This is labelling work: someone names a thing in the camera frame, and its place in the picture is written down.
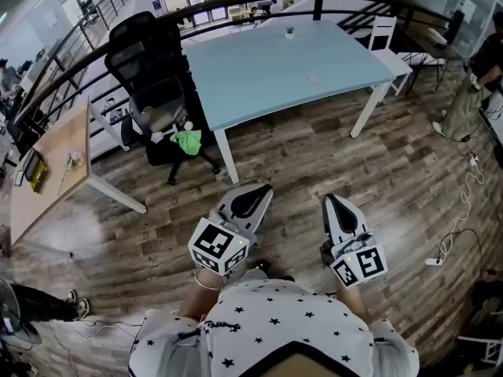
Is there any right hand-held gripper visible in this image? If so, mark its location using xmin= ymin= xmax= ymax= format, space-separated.
xmin=321 ymin=193 xmax=389 ymax=289

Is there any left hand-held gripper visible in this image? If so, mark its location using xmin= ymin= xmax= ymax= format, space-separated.
xmin=187 ymin=183 xmax=274 ymax=278

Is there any person's right forearm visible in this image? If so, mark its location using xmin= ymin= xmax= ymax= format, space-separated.
xmin=336 ymin=284 xmax=374 ymax=325

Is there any person's left forearm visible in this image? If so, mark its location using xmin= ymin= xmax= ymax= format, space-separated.
xmin=178 ymin=267 xmax=227 ymax=324

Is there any white star-print shirt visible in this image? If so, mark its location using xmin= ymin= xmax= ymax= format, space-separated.
xmin=128 ymin=279 xmax=420 ymax=377

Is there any green cloth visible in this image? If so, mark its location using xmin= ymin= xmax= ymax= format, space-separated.
xmin=169 ymin=129 xmax=204 ymax=157

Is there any pink artificial flower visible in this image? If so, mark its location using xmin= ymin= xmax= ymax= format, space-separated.
xmin=57 ymin=150 xmax=86 ymax=196

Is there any light wooden table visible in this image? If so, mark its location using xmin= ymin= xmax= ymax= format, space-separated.
xmin=9 ymin=95 xmax=149 ymax=251

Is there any light blue top table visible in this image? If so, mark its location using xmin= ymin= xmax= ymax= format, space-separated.
xmin=183 ymin=19 xmax=398 ymax=185

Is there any yellow box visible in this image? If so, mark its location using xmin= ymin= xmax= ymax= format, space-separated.
xmin=28 ymin=158 xmax=50 ymax=195

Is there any black mesh office chair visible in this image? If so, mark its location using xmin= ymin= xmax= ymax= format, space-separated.
xmin=105 ymin=11 xmax=222 ymax=187

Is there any standing fan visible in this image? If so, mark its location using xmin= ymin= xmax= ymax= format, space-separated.
xmin=0 ymin=278 xmax=43 ymax=348

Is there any white slatted chair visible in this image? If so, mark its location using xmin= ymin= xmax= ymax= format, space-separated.
xmin=366 ymin=15 xmax=413 ymax=97

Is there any gold bracelet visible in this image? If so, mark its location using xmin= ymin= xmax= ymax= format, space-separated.
xmin=195 ymin=274 xmax=225 ymax=291

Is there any white cable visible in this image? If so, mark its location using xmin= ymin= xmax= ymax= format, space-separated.
xmin=437 ymin=163 xmax=486 ymax=262

